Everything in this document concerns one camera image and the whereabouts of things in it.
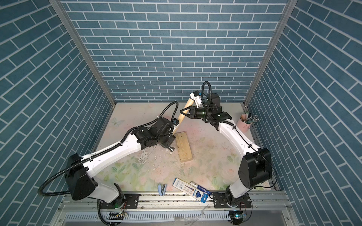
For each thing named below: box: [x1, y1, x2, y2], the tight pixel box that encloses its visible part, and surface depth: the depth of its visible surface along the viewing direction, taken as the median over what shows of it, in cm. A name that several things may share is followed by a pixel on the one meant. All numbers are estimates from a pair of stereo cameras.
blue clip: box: [157, 183, 168, 197], surface depth 78 cm
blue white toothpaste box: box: [172, 177, 209, 204], surface depth 78 cm
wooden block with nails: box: [175, 131, 193, 163], surface depth 91 cm
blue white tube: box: [189, 181, 212, 195], surface depth 79 cm
